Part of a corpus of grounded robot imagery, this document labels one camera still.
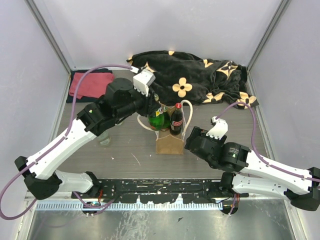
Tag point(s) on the green bottle front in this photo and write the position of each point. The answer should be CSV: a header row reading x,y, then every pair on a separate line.
x,y
167,119

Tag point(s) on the black floral blanket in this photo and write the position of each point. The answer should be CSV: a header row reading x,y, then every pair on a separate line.
x,y
185,76

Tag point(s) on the cola glass bottle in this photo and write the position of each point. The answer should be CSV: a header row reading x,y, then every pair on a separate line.
x,y
176,120

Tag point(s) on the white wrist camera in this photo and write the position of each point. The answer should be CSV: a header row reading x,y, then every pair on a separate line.
x,y
219,128
142,81

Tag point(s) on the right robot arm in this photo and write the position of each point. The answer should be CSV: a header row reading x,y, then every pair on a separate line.
x,y
246,173

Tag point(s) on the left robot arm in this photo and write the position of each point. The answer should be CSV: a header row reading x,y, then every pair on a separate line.
x,y
40,171

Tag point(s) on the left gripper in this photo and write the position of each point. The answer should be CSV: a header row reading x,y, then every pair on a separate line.
x,y
150,104

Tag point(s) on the red folded cloth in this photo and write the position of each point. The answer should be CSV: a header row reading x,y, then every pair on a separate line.
x,y
94,85

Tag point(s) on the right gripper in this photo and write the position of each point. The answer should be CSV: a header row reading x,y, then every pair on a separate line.
x,y
197,131

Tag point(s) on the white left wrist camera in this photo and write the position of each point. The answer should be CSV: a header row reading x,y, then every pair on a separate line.
x,y
142,81

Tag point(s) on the dark navy folded cloth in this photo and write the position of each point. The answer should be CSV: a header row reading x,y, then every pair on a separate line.
x,y
75,77

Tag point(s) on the green bottle yellow label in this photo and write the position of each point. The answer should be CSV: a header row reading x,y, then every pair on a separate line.
x,y
156,120

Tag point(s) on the white slotted cable duct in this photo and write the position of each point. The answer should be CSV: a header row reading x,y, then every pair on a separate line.
x,y
176,206

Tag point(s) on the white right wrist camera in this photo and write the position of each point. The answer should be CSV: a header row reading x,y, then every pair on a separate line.
x,y
219,128

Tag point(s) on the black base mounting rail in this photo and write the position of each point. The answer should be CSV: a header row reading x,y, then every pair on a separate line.
x,y
161,191

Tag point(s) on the canvas tote bag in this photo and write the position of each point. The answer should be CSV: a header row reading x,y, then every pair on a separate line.
x,y
167,143

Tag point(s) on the clear glass bottle near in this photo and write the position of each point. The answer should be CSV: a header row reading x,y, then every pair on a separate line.
x,y
104,138

